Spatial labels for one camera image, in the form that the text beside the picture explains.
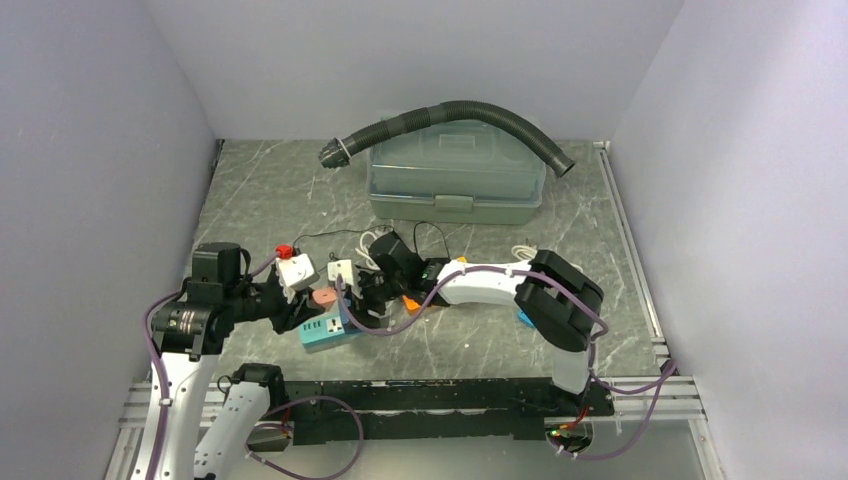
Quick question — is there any thin black adapter cable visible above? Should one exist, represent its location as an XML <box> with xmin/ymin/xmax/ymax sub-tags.
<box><xmin>291</xmin><ymin>221</ymin><xmax>453</xmax><ymax>266</ymax></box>

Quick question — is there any black corrugated hose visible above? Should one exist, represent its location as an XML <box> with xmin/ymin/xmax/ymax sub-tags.
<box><xmin>317</xmin><ymin>100</ymin><xmax>578</xmax><ymax>181</ymax></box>

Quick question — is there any aluminium rail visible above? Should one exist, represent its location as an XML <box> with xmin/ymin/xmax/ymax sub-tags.
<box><xmin>118</xmin><ymin>376</ymin><xmax>705</xmax><ymax>428</ymax></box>

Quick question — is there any light blue flat adapter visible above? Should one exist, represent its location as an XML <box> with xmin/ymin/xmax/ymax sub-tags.
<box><xmin>516</xmin><ymin>311</ymin><xmax>534</xmax><ymax>328</ymax></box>

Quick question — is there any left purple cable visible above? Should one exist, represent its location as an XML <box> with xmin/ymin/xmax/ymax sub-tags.
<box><xmin>142</xmin><ymin>248</ymin><xmax>364</xmax><ymax>480</ymax></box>

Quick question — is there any translucent green storage box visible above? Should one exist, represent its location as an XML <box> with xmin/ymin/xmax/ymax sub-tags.
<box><xmin>367</xmin><ymin>120</ymin><xmax>548</xmax><ymax>225</ymax></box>

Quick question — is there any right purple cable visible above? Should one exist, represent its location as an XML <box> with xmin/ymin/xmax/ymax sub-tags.
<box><xmin>334</xmin><ymin>264</ymin><xmax>677</xmax><ymax>463</ymax></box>

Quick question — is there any pink small block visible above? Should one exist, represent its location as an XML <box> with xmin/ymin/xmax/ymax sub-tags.
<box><xmin>312</xmin><ymin>287</ymin><xmax>338</xmax><ymax>311</ymax></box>

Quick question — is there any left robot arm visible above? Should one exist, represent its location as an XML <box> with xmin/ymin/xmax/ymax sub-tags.
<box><xmin>132</xmin><ymin>242</ymin><xmax>323</xmax><ymax>479</ymax></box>

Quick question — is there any purple cable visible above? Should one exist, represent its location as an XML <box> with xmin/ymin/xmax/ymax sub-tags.
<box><xmin>334</xmin><ymin>264</ymin><xmax>677</xmax><ymax>463</ymax></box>
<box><xmin>142</xmin><ymin>248</ymin><xmax>364</xmax><ymax>480</ymax></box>

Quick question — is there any white cable of teal strip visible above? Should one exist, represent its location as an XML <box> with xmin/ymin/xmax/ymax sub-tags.
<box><xmin>356</xmin><ymin>230</ymin><xmax>389</xmax><ymax>273</ymax></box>

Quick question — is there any teal power strip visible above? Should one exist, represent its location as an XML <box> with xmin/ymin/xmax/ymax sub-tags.
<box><xmin>298</xmin><ymin>313</ymin><xmax>360</xmax><ymax>353</ymax></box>

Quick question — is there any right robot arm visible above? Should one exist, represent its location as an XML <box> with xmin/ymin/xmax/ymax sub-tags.
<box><xmin>328</xmin><ymin>232</ymin><xmax>604</xmax><ymax>415</ymax></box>

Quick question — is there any orange power strip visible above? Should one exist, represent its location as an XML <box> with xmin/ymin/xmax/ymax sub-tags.
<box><xmin>402</xmin><ymin>257</ymin><xmax>451</xmax><ymax>313</ymax></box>

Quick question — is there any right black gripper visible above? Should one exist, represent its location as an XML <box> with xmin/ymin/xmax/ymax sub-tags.
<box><xmin>344</xmin><ymin>271</ymin><xmax>408</xmax><ymax>329</ymax></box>

